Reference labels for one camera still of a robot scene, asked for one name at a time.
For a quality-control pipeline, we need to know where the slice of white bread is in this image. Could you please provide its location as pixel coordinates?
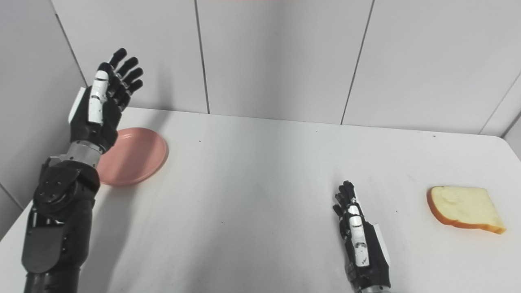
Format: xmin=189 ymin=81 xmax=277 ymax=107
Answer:
xmin=427 ymin=186 xmax=506 ymax=235

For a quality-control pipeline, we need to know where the pink round plate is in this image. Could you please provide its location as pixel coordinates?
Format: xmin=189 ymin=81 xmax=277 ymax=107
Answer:
xmin=96 ymin=127 xmax=168 ymax=187

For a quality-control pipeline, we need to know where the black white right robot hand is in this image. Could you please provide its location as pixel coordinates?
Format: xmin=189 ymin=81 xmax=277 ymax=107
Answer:
xmin=333 ymin=181 xmax=392 ymax=293

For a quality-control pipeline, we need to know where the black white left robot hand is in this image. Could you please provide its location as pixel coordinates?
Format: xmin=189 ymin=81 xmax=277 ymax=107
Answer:
xmin=68 ymin=48 xmax=144 ymax=154

